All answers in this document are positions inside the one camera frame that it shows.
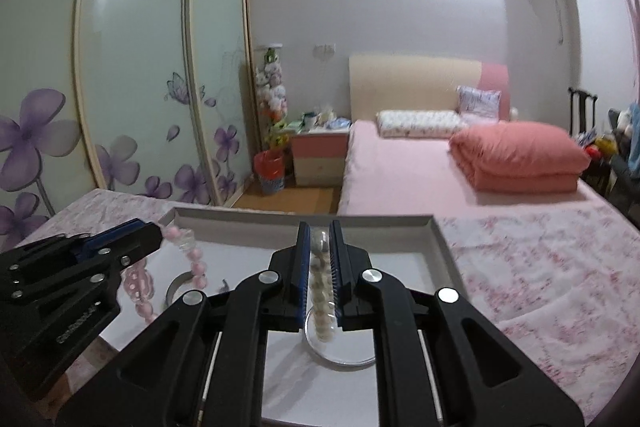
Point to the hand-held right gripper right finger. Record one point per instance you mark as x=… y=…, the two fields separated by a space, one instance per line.
x=336 y=277

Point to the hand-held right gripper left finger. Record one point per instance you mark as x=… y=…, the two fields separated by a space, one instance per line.
x=301 y=277

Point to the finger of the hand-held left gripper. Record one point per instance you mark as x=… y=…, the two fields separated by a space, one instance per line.
x=107 y=238
x=142 y=241

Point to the wide silver cuff bangle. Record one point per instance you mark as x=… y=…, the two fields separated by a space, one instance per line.
x=175 y=289

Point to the grey cardboard tray box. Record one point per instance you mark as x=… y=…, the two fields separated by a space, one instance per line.
x=400 y=252

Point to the thin silver bangle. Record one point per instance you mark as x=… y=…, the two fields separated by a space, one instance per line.
x=345 y=363

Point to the red trash bin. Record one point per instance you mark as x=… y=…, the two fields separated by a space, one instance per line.
x=270 y=173

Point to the pink sheeted bed mattress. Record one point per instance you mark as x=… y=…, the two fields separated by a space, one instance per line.
x=395 y=177

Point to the pink and cream nightstand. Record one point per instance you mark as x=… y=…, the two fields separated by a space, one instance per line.
x=320 y=157

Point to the blue cloth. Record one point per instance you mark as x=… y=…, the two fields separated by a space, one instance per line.
x=340 y=123

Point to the white printed pillow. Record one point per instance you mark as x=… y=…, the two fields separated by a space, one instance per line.
x=420 y=124

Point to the floral glass sliding wardrobe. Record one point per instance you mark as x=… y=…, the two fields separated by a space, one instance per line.
x=135 y=57

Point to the column of plush toys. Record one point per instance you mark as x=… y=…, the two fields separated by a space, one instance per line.
x=272 y=92

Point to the floral pink bedsheet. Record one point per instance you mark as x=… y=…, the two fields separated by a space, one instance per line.
x=540 y=277

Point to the cream and pink headboard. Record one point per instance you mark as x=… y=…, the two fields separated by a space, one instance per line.
x=425 y=87

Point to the folded pink quilt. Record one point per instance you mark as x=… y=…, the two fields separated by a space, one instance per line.
x=520 y=159

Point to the small purple patterned pillow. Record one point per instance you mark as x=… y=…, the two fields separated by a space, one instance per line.
x=478 y=102

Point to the red and yellow toy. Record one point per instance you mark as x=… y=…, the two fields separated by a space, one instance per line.
x=600 y=147

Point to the dark wooden chair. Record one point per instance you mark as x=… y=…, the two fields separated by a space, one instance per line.
x=582 y=112

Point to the blue fleece garment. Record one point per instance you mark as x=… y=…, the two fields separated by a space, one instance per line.
x=632 y=119

